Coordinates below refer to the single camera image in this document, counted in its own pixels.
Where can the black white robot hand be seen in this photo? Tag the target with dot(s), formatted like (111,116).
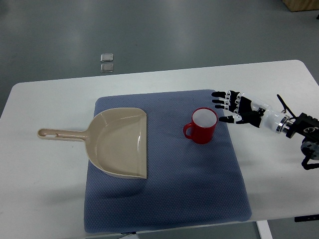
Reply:
(247,109)

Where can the red cup white inside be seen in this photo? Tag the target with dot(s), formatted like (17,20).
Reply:
(202,126)

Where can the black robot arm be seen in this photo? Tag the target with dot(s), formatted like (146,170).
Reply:
(306,126)

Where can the beige plastic dustpan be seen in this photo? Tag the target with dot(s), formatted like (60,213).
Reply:
(115,141)

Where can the wooden box corner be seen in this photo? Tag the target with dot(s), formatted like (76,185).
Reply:
(301,5)

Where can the white table leg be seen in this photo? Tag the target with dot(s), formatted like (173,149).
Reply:
(264,229)

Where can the black table control panel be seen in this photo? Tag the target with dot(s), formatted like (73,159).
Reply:
(306,218)

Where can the lower metal floor plate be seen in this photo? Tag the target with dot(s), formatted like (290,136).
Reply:
(107,67)

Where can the metal floor plate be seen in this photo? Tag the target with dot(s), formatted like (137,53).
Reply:
(106,57)
(107,67)

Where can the upper metal floor plate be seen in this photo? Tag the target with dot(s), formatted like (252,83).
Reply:
(106,57)

